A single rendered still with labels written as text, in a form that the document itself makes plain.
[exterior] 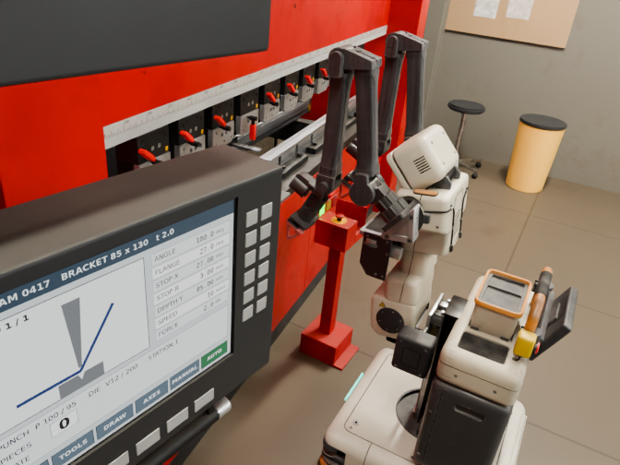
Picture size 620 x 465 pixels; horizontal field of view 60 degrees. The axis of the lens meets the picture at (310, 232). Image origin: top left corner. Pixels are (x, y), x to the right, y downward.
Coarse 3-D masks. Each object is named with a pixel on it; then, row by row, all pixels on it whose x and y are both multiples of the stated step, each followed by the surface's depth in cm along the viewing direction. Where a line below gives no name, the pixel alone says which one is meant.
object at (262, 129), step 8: (296, 104) 327; (304, 104) 339; (280, 112) 309; (288, 112) 317; (296, 112) 329; (304, 112) 342; (272, 120) 300; (280, 120) 310; (288, 120) 322; (256, 128) 284; (264, 128) 293; (272, 128) 305; (240, 136) 270; (248, 136) 277; (256, 136) 286; (264, 136) 295; (248, 144) 280
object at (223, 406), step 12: (216, 408) 89; (228, 408) 90; (204, 420) 86; (216, 420) 88; (180, 432) 84; (192, 432) 84; (168, 444) 82; (180, 444) 83; (156, 456) 80; (168, 456) 81
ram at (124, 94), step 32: (288, 0) 218; (320, 0) 249; (352, 0) 290; (384, 0) 345; (288, 32) 226; (320, 32) 259; (352, 32) 304; (384, 32) 365; (192, 64) 168; (224, 64) 186; (256, 64) 208; (128, 96) 145; (160, 96) 157; (224, 96) 191
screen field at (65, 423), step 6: (66, 414) 59; (72, 414) 60; (60, 420) 59; (66, 420) 60; (72, 420) 60; (54, 426) 58; (60, 426) 59; (66, 426) 60; (54, 432) 59; (60, 432) 59
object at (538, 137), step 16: (528, 128) 472; (544, 128) 463; (560, 128) 464; (528, 144) 476; (544, 144) 470; (512, 160) 497; (528, 160) 481; (544, 160) 479; (512, 176) 499; (528, 176) 488; (544, 176) 490; (528, 192) 495
